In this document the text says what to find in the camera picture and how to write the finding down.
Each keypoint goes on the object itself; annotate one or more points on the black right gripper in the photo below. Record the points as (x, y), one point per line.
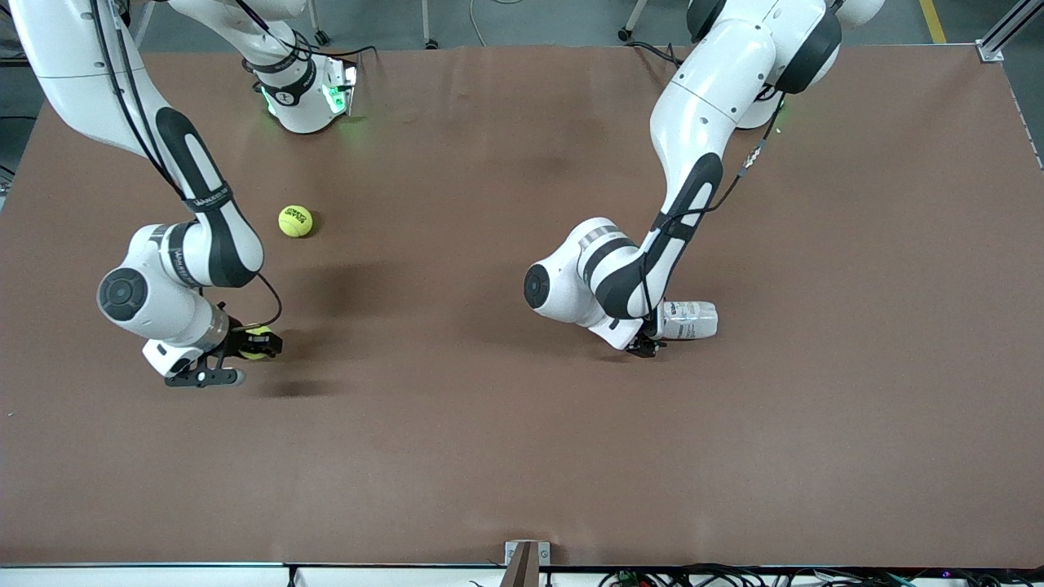
(236, 342)

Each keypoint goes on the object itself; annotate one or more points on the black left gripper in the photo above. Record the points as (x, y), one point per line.
(650, 333)

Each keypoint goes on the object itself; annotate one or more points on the yellow tennis ball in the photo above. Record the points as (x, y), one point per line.
(259, 342)
(295, 221)

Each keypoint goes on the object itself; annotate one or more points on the clear tennis ball can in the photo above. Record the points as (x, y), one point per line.
(689, 320)

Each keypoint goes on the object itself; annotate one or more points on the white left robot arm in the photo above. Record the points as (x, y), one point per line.
(710, 106)

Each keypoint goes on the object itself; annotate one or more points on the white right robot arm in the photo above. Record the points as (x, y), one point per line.
(196, 163)

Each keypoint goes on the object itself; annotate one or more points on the metal base connector plate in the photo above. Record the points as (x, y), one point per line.
(347, 81)

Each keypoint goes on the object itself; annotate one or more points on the chair leg with castor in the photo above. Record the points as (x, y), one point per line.
(632, 20)
(427, 24)
(318, 24)

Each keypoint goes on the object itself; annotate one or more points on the metal camera post bracket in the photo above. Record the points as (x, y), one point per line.
(526, 561)

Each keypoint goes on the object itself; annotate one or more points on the white table edge rail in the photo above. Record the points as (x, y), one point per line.
(163, 578)

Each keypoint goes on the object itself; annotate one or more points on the aluminium frame profile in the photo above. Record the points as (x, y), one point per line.
(1003, 33)

